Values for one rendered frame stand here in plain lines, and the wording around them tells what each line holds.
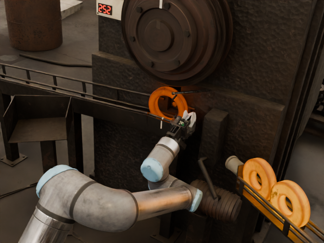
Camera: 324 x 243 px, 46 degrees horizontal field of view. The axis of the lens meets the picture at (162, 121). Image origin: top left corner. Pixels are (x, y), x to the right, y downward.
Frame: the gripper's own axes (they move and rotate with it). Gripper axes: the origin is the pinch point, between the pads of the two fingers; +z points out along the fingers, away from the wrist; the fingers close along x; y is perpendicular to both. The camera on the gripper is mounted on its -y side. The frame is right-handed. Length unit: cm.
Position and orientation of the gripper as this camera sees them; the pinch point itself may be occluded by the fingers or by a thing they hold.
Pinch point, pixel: (193, 115)
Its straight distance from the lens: 169.3
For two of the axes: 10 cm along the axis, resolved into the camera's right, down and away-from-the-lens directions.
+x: -8.6, -3.1, 4.0
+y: -0.9, -6.9, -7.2
